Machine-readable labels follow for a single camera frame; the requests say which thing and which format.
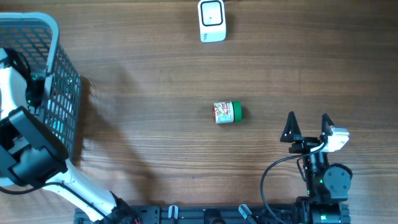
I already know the white barcode scanner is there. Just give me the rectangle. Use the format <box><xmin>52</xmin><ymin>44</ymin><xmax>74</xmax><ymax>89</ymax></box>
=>
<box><xmin>197</xmin><ymin>0</ymin><xmax>226</xmax><ymax>43</ymax></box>

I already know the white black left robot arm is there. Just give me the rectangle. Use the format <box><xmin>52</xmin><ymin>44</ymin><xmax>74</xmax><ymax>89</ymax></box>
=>
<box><xmin>1</xmin><ymin>48</ymin><xmax>142</xmax><ymax>223</ymax></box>

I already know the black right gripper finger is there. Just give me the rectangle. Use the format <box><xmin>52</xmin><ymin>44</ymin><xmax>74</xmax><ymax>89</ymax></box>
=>
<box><xmin>321</xmin><ymin>113</ymin><xmax>334</xmax><ymax>136</ymax></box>
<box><xmin>280</xmin><ymin>111</ymin><xmax>302</xmax><ymax>142</ymax></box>

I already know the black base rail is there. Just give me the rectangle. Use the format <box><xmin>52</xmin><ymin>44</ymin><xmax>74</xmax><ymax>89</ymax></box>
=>
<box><xmin>73</xmin><ymin>204</ymin><xmax>351</xmax><ymax>224</ymax></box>

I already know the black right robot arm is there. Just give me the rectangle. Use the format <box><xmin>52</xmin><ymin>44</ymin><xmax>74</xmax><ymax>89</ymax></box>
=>
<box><xmin>280</xmin><ymin>111</ymin><xmax>353</xmax><ymax>223</ymax></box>

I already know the grey plastic basket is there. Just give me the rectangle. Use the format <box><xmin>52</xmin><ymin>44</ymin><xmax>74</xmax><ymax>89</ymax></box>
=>
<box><xmin>1</xmin><ymin>12</ymin><xmax>82</xmax><ymax>155</ymax></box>

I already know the green lid Knorr jar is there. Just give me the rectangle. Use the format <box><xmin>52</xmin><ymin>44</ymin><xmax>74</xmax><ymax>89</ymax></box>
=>
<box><xmin>213</xmin><ymin>101</ymin><xmax>243</xmax><ymax>124</ymax></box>

